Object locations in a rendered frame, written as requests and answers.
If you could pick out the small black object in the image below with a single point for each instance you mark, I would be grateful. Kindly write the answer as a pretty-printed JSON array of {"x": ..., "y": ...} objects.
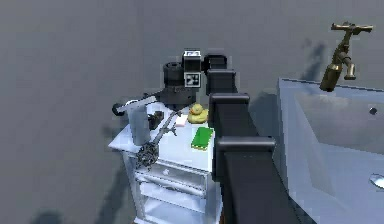
[{"x": 155, "y": 120}]

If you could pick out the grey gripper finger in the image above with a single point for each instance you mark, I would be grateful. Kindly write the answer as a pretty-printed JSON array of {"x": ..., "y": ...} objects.
[
  {"x": 147, "y": 156},
  {"x": 136, "y": 104}
]

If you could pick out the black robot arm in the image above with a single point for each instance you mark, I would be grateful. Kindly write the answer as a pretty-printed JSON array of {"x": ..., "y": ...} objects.
[{"x": 246, "y": 173}]

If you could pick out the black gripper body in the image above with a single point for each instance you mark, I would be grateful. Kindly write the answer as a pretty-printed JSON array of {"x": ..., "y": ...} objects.
[{"x": 175, "y": 95}]

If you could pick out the pink soap bar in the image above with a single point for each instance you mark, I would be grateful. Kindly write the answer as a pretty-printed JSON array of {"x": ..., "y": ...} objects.
[{"x": 181, "y": 121}]

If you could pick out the white bathroom cabinet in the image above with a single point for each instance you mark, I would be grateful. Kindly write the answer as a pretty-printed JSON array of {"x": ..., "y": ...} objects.
[{"x": 180, "y": 150}]

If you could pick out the yellow rubber duck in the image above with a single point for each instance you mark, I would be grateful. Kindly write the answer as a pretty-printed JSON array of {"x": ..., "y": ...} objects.
[{"x": 197, "y": 115}]

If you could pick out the white sink basin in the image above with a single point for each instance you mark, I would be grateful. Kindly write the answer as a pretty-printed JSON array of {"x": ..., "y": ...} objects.
[{"x": 333, "y": 160}]

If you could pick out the grey cylindrical torch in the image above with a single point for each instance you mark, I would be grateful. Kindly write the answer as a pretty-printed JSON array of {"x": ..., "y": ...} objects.
[{"x": 140, "y": 126}]

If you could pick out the brass tap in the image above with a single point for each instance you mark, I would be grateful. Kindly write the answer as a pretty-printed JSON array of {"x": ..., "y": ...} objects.
[{"x": 340, "y": 56}]

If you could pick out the green sponge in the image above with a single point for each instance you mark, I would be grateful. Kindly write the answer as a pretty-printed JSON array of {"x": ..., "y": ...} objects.
[{"x": 202, "y": 138}]

